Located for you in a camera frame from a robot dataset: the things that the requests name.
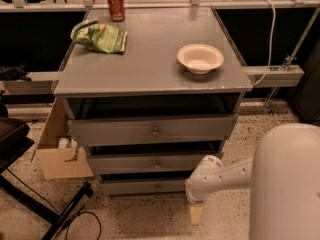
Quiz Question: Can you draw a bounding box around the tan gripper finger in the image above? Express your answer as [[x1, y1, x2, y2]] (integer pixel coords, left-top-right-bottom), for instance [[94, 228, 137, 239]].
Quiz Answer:
[[190, 205, 203, 225]]

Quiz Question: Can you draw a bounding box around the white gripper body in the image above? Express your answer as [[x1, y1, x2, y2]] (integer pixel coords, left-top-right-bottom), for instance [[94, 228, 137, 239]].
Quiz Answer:
[[184, 154, 234, 206]]

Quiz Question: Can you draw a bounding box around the grey bottom drawer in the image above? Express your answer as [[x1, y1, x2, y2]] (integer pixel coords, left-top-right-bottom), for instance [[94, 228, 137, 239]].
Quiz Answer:
[[100, 178, 185, 196]]

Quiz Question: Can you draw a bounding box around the grey drawer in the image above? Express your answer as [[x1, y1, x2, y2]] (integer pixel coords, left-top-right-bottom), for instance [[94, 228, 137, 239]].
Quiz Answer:
[[100, 178, 185, 196], [87, 152, 223, 175], [68, 114, 237, 147]]

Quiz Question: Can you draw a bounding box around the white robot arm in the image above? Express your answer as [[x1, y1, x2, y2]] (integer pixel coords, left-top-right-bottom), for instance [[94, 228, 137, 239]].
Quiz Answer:
[[185, 123, 320, 240]]

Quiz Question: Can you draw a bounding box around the grey top drawer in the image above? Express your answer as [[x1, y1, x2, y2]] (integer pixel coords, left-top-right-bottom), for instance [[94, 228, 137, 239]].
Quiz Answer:
[[68, 114, 237, 147]]

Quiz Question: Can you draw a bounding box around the grey drawer cabinet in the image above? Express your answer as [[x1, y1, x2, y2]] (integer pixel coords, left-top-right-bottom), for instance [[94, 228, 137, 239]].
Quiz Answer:
[[54, 7, 251, 183]]

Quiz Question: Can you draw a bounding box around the grey middle drawer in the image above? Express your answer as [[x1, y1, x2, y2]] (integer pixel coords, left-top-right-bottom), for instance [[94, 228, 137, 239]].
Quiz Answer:
[[87, 152, 223, 175]]

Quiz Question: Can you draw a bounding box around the white paper bowl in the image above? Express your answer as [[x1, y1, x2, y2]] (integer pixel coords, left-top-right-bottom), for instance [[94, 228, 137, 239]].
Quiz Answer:
[[177, 44, 224, 74]]

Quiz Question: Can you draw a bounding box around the dark cabinet at right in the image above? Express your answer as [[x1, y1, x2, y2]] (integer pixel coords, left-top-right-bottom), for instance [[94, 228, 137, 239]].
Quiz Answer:
[[289, 41, 320, 126]]

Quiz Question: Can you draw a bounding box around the cardboard box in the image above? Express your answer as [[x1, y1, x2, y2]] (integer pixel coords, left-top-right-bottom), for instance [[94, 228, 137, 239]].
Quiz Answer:
[[35, 98, 93, 180]]

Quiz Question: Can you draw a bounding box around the green chip bag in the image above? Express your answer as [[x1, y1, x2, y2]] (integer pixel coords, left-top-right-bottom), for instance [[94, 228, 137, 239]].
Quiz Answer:
[[70, 18, 127, 54]]

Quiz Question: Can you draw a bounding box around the black chair base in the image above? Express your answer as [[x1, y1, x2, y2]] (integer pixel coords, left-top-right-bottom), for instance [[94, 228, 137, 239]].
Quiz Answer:
[[0, 104, 102, 240]]

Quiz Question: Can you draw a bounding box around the red soda can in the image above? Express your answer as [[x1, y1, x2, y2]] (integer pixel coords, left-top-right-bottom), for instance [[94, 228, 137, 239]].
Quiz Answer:
[[107, 0, 125, 22]]

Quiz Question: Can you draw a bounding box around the black floor cable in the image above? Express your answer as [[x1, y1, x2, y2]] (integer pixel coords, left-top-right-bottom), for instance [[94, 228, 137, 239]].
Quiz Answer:
[[6, 168, 102, 240]]

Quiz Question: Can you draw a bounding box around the white cable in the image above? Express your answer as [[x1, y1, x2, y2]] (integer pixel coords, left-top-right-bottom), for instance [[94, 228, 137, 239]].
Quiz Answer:
[[251, 0, 277, 87]]

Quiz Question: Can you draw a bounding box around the metal frame rail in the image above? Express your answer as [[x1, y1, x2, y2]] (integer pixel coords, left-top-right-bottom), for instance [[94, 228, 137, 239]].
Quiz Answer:
[[0, 65, 304, 95]]

